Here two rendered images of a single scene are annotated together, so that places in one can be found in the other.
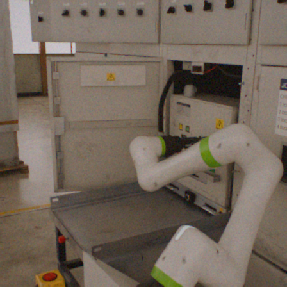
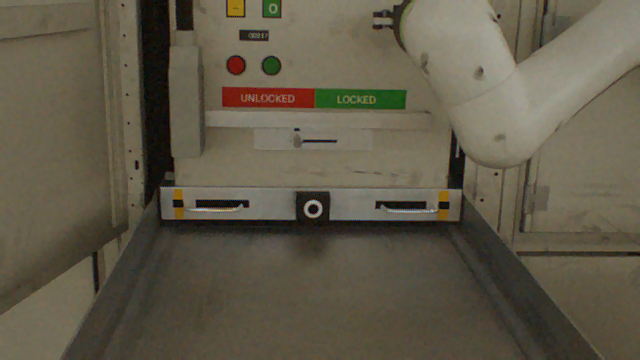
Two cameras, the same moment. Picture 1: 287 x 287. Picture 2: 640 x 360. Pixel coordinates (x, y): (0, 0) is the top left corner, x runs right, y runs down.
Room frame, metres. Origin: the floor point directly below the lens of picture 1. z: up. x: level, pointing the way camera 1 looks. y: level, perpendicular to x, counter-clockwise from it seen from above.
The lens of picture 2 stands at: (1.34, 0.84, 1.29)
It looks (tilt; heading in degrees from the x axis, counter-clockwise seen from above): 16 degrees down; 296
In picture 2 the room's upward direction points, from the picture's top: 1 degrees clockwise
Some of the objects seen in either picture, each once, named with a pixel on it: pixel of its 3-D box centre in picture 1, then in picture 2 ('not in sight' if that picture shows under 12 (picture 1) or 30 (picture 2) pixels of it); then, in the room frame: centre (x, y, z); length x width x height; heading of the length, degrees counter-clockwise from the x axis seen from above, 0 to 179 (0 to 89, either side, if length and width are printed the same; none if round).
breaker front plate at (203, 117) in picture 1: (195, 148); (315, 61); (1.88, -0.26, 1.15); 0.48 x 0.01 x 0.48; 29
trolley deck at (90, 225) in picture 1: (136, 221); (321, 327); (1.72, 0.03, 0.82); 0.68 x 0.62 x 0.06; 119
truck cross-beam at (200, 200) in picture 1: (195, 195); (311, 200); (1.89, -0.28, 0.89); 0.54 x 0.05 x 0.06; 29
